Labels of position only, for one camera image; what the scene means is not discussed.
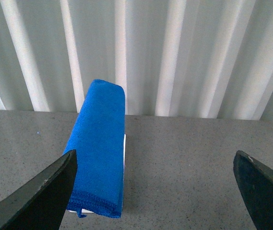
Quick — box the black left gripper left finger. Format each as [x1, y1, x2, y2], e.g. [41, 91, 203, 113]
[0, 150, 77, 230]

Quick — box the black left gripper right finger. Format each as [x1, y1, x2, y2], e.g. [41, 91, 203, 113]
[233, 150, 273, 230]

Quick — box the blue microfiber cloth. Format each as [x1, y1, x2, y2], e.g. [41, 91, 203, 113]
[64, 79, 125, 218]

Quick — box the white towel rack stand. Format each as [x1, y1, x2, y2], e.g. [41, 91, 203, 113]
[81, 134, 126, 215]

